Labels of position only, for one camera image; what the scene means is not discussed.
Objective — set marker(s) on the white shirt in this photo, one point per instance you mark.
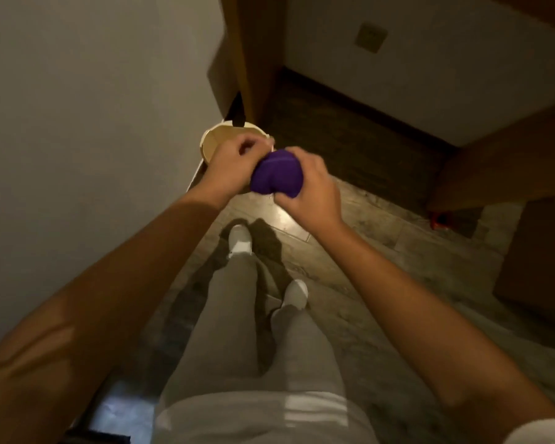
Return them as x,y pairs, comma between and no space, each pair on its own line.
259,418

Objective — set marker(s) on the person's right hand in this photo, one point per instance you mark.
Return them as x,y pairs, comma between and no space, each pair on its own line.
317,198

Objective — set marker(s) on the person's left fingers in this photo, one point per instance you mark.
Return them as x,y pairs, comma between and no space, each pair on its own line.
254,145

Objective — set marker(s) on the white shoe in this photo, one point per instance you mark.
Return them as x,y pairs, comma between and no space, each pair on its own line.
293,295
240,240

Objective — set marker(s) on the beige wall socket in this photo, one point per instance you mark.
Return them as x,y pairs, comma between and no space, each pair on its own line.
371,37

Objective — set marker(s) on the small red object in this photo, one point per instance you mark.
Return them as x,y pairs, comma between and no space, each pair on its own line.
440,220

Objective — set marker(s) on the beige round bucket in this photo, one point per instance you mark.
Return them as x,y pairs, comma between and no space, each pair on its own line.
215,143

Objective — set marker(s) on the person's left forearm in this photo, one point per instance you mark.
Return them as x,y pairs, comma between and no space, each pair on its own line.
97,300

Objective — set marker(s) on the purple cloth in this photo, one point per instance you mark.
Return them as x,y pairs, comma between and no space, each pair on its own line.
275,175

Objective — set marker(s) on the person's left hand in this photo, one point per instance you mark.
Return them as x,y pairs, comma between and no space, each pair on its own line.
226,173

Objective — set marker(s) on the person's right thumb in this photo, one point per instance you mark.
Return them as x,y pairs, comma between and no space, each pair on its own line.
286,202

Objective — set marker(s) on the person's right forearm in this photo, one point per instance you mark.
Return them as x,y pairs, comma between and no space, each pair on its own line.
421,328

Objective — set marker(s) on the beige trousers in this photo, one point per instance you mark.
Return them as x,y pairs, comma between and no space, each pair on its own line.
233,328

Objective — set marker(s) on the black object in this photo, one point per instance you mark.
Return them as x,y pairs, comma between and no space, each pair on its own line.
101,411

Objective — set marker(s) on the wooden furniture panel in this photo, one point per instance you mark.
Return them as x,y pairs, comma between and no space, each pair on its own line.
504,166

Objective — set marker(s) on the wooden door frame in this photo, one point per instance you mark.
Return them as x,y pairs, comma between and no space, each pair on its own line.
254,55

